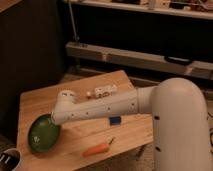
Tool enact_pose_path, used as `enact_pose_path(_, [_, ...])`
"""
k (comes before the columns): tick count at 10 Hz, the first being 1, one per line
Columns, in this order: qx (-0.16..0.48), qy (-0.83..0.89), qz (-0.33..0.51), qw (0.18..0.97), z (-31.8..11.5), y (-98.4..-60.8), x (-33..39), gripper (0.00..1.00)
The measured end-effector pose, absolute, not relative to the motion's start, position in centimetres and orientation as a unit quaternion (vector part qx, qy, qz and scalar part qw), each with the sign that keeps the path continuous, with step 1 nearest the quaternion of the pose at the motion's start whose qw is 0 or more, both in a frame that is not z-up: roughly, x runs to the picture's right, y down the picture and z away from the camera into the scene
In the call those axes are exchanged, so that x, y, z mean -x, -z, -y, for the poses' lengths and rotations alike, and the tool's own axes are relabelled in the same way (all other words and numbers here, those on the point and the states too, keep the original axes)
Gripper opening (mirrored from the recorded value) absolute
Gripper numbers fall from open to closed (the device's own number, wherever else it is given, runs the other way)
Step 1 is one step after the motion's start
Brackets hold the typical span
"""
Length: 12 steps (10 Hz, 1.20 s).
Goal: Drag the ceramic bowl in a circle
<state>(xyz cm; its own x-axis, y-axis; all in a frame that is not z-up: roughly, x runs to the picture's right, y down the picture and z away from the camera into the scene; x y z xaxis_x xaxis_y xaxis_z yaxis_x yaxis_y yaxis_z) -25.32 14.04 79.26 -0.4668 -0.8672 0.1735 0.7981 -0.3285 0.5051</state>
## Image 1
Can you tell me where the green ceramic bowl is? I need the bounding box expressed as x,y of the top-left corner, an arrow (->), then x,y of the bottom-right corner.
28,114 -> 61,153

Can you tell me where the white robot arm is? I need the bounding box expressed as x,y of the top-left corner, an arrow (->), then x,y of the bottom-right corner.
51,78 -> 213,171

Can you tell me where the white rectangular toy block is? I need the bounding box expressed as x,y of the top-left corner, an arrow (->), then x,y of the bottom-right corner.
94,85 -> 117,98

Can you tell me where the small blue block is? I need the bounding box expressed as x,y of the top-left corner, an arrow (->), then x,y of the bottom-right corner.
109,116 -> 121,126

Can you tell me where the thin metal pole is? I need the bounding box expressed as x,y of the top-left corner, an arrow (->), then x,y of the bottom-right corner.
68,0 -> 79,44

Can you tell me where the wooden table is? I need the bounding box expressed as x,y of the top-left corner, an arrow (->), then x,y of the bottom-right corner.
17,71 -> 153,171

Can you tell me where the orange toy carrot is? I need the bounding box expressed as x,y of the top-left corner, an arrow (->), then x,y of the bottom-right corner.
83,138 -> 114,157

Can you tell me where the grey cup with black items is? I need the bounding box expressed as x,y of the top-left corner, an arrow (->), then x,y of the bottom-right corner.
0,148 -> 21,171

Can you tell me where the long grey metal rail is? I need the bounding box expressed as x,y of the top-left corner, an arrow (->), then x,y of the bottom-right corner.
66,42 -> 213,80

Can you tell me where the white wall shelf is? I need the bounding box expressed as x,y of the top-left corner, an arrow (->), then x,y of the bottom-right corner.
63,0 -> 213,20

